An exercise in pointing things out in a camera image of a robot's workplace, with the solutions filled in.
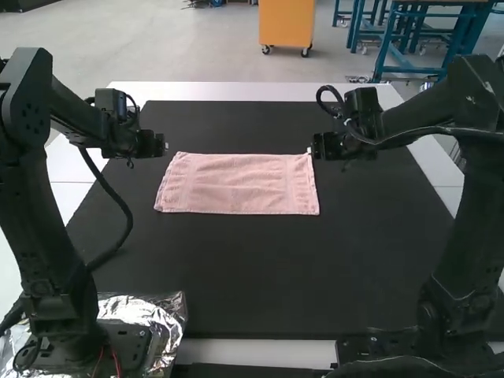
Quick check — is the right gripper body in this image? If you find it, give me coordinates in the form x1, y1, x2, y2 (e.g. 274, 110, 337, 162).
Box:
311, 132, 344, 161

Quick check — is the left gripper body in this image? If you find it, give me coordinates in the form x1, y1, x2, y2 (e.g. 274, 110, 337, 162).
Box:
133, 129, 166, 160

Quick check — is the pale towel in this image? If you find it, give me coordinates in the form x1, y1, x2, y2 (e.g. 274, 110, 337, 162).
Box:
153, 150, 321, 217

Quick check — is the blue workbench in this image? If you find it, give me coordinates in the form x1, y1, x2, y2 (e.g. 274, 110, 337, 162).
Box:
371, 0, 504, 85
332, 0, 395, 55

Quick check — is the yellow wheeled cart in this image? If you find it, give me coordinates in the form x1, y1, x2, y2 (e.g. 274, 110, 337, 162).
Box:
258, 0, 315, 58

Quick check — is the black mat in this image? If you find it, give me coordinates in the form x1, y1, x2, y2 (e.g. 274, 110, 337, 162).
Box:
64, 99, 458, 340

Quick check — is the silver foil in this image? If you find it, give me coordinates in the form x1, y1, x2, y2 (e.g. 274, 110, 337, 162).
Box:
0, 290, 187, 378

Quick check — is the black cable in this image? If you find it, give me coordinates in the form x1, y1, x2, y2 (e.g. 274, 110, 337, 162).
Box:
316, 84, 348, 120
80, 144, 134, 273

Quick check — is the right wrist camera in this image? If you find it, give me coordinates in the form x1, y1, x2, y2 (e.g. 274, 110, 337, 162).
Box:
343, 87, 385, 139

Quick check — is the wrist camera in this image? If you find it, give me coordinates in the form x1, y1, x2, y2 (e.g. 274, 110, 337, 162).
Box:
343, 87, 385, 139
94, 87, 131, 120

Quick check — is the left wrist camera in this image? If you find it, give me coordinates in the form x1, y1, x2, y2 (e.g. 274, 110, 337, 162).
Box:
94, 87, 131, 120

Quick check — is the thin red wire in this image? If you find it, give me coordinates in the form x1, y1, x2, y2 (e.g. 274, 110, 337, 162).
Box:
91, 343, 124, 376

